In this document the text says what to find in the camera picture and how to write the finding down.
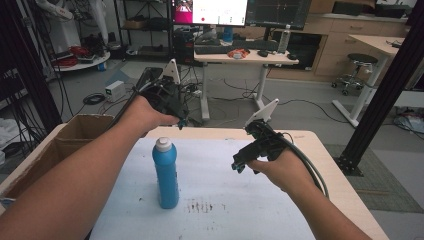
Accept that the black shelf rack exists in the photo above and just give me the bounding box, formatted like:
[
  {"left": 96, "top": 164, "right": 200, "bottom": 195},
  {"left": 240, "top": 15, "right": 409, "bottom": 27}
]
[{"left": 114, "top": 0, "right": 174, "bottom": 58}]

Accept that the black keyboard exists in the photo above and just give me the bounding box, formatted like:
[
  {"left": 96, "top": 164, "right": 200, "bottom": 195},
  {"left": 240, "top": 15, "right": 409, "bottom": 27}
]
[{"left": 194, "top": 44, "right": 235, "bottom": 56}]

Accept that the round white platform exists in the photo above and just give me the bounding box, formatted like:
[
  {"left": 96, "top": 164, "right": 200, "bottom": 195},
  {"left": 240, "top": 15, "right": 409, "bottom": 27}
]
[{"left": 52, "top": 50, "right": 112, "bottom": 73}]

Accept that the grey floor rug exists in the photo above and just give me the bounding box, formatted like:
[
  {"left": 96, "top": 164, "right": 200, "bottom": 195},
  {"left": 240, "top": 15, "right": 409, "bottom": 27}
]
[{"left": 323, "top": 143, "right": 424, "bottom": 215}]

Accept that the black computer tower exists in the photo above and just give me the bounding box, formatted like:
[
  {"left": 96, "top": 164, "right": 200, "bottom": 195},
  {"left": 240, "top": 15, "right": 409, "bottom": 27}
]
[{"left": 172, "top": 27, "right": 196, "bottom": 66}]

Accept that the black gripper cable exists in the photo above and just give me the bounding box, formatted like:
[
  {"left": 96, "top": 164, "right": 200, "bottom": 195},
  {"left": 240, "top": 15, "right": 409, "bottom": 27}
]
[{"left": 105, "top": 87, "right": 142, "bottom": 132}]

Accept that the black round stool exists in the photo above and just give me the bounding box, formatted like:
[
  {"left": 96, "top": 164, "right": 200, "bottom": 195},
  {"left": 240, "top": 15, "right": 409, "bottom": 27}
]
[{"left": 330, "top": 52, "right": 380, "bottom": 97}]

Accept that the wooden cabinet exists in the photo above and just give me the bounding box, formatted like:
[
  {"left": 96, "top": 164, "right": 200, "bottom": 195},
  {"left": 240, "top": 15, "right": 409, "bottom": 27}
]
[{"left": 266, "top": 12, "right": 412, "bottom": 84}]

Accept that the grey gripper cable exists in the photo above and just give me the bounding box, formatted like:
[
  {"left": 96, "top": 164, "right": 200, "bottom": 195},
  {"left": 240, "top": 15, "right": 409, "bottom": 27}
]
[{"left": 279, "top": 131, "right": 330, "bottom": 200}]

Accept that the blue bottle with white cap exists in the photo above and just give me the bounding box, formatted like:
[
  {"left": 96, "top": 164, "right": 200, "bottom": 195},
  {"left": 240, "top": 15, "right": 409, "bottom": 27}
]
[{"left": 151, "top": 136, "right": 180, "bottom": 210}]

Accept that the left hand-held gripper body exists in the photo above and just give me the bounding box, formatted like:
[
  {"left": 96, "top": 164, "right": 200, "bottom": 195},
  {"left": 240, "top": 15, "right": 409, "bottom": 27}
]
[{"left": 134, "top": 59, "right": 189, "bottom": 119}]

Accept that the person's left hand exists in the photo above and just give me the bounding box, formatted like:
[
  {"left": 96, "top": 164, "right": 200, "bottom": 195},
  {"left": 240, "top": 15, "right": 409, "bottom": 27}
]
[{"left": 121, "top": 95, "right": 181, "bottom": 138}]

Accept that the white power box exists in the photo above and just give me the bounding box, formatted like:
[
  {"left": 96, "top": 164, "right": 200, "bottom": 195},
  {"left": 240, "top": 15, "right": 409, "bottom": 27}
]
[{"left": 104, "top": 80, "right": 127, "bottom": 103}]

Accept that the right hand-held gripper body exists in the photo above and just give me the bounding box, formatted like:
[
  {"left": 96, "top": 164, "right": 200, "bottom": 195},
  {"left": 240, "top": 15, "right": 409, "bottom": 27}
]
[{"left": 232, "top": 98, "right": 288, "bottom": 165}]

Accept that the person's right hand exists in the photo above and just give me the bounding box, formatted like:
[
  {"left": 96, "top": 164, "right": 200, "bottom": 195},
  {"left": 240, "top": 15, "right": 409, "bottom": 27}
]
[{"left": 247, "top": 149, "right": 317, "bottom": 198}]

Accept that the black metal frame post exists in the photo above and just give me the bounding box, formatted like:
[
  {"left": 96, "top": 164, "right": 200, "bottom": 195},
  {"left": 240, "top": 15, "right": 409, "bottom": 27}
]
[
  {"left": 0, "top": 0, "right": 64, "bottom": 135},
  {"left": 334, "top": 0, "right": 424, "bottom": 177}
]

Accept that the white table mat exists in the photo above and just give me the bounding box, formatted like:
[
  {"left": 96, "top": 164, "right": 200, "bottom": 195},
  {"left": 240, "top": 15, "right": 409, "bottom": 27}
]
[{"left": 89, "top": 137, "right": 317, "bottom": 240}]

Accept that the brown cardboard box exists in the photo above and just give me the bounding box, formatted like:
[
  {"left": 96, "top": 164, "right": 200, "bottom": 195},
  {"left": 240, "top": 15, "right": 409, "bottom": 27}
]
[{"left": 0, "top": 113, "right": 115, "bottom": 209}]

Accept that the wooden desk with white legs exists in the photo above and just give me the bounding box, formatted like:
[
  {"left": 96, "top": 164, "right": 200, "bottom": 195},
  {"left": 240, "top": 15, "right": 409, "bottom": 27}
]
[{"left": 193, "top": 49, "right": 300, "bottom": 122}]

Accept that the white robot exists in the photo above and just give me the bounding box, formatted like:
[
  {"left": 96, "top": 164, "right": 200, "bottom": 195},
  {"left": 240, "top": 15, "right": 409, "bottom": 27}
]
[{"left": 34, "top": 0, "right": 82, "bottom": 54}]

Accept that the orange tool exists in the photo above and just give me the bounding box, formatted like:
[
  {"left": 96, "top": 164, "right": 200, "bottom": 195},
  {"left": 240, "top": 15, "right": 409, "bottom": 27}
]
[{"left": 227, "top": 48, "right": 251, "bottom": 60}]

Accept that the dark computer monitor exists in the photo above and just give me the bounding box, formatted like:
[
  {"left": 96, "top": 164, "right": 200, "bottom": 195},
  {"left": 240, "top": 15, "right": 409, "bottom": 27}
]
[{"left": 245, "top": 0, "right": 313, "bottom": 32}]

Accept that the bright computer monitor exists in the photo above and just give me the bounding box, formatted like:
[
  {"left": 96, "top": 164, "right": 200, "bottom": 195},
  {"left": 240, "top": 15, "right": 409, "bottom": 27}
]
[{"left": 171, "top": 0, "right": 250, "bottom": 28}]

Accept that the blue cup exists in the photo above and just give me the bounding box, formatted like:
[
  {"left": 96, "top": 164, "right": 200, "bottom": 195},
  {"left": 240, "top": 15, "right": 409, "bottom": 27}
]
[{"left": 222, "top": 26, "right": 235, "bottom": 43}]

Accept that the clear plastic water bottle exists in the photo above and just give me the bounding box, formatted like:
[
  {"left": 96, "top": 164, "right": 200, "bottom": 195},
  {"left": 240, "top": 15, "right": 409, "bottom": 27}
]
[{"left": 277, "top": 24, "right": 292, "bottom": 55}]

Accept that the coiled black cable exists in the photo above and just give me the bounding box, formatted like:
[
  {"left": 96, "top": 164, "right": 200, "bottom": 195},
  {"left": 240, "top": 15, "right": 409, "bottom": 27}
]
[{"left": 82, "top": 92, "right": 107, "bottom": 106}]

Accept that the light wooden side desk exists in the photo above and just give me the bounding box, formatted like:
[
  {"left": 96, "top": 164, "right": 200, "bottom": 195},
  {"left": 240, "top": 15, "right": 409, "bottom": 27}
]
[{"left": 331, "top": 33, "right": 407, "bottom": 128}]

